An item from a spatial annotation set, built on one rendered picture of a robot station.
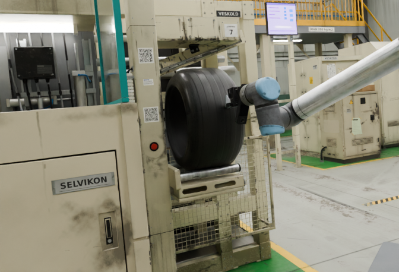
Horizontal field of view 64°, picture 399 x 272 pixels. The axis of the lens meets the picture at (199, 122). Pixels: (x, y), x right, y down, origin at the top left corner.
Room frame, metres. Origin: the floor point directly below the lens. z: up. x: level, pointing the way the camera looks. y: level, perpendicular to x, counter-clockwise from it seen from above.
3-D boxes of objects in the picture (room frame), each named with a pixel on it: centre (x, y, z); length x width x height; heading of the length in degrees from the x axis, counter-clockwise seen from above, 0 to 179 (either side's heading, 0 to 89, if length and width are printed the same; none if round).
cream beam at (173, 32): (2.09, 0.02, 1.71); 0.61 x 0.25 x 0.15; 111
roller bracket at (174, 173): (1.70, 0.19, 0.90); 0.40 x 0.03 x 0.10; 21
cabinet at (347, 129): (6.03, -2.82, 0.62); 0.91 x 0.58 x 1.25; 110
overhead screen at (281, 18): (5.60, -1.54, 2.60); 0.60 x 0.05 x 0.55; 110
